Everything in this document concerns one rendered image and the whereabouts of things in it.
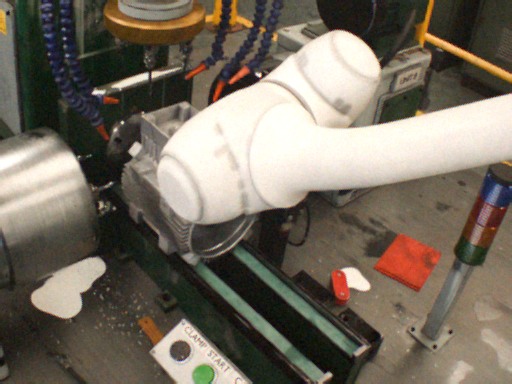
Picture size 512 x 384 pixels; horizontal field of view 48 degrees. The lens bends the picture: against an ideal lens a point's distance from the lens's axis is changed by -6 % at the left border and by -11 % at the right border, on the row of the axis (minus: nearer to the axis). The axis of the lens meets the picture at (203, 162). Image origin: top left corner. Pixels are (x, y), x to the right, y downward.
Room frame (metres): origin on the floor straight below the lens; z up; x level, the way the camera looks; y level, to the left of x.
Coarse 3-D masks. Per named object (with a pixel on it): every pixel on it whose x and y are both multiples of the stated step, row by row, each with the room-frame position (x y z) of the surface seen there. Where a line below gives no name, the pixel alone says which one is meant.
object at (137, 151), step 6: (138, 144) 0.93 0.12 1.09; (132, 150) 0.93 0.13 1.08; (138, 150) 0.92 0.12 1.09; (144, 150) 0.93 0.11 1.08; (138, 156) 0.92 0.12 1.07; (246, 234) 0.87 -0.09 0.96; (186, 258) 0.79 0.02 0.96; (192, 258) 0.78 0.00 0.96; (198, 258) 0.79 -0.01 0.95; (192, 264) 0.79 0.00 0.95
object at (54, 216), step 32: (0, 160) 0.75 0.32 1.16; (32, 160) 0.76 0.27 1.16; (64, 160) 0.78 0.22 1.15; (0, 192) 0.69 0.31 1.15; (32, 192) 0.71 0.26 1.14; (64, 192) 0.74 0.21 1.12; (96, 192) 0.81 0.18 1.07; (0, 224) 0.66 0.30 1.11; (32, 224) 0.68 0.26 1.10; (64, 224) 0.71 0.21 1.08; (96, 224) 0.74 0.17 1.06; (0, 256) 0.64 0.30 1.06; (32, 256) 0.66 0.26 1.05; (64, 256) 0.70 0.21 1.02; (0, 288) 0.65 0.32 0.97
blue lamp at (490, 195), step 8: (488, 176) 0.77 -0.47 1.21; (488, 184) 0.76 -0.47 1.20; (496, 184) 0.75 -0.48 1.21; (480, 192) 0.77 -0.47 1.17; (488, 192) 0.76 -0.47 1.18; (496, 192) 0.75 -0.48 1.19; (504, 192) 0.74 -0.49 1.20; (488, 200) 0.75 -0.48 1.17; (496, 200) 0.74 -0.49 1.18; (504, 200) 0.74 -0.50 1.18
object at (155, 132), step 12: (168, 108) 0.98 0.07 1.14; (180, 108) 0.99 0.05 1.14; (192, 108) 0.99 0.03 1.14; (144, 120) 0.94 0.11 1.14; (156, 120) 0.97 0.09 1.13; (168, 120) 0.98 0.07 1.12; (180, 120) 0.99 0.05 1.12; (144, 132) 0.94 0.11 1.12; (156, 132) 0.91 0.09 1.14; (168, 132) 0.94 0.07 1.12; (144, 144) 0.94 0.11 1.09; (156, 144) 0.91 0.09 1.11; (156, 156) 0.90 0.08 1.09
